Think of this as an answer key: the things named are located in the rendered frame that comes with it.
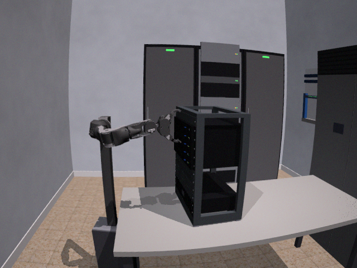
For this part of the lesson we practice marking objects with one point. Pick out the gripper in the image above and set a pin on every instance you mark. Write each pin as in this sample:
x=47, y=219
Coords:
x=163, y=125

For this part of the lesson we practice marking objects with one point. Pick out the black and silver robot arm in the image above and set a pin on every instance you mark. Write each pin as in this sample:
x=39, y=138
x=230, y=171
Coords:
x=117, y=136

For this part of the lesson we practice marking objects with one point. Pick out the black server rack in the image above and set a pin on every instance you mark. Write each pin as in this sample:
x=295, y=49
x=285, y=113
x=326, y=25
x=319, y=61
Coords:
x=222, y=145

